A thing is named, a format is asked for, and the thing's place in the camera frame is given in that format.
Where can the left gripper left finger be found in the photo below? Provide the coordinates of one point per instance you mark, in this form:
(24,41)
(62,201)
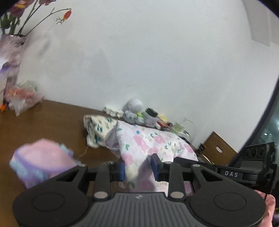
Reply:
(107,173)

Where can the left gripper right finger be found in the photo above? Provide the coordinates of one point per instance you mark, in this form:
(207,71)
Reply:
(169,172)

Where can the pink floral ruffled dress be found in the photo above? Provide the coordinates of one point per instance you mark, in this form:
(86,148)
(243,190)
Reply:
(135,145)

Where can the person's right hand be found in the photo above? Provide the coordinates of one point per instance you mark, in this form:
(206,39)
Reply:
(270,203)

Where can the black phone clip stand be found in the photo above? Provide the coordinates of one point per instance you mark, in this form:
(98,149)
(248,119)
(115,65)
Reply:
(200,149)

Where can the brown cardboard box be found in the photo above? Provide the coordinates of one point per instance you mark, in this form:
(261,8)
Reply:
(217,151)

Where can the white power strip with charger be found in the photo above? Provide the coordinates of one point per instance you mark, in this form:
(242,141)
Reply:
(179,128)

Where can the cream teal floral folded cloth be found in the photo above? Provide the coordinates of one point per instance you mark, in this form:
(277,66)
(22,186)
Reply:
(97,127)

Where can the grey box with black device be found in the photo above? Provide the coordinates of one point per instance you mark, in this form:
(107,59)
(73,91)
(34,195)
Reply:
(150,117)

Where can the white astronaut figurine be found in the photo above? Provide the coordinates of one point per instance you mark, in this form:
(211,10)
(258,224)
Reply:
(132,112)

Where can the pink purple folded garment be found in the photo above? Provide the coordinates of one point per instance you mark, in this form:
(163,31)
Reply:
(37,162)

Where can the clear plastic snack bag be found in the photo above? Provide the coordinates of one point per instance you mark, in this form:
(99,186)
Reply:
(23,97)

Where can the purple tissue pack stack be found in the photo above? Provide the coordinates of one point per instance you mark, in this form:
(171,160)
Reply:
(4,80)

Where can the purple flower vase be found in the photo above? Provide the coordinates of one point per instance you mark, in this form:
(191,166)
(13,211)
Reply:
(12,47)

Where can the pink artificial flowers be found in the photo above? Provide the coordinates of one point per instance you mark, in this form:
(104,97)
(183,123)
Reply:
(16,18)

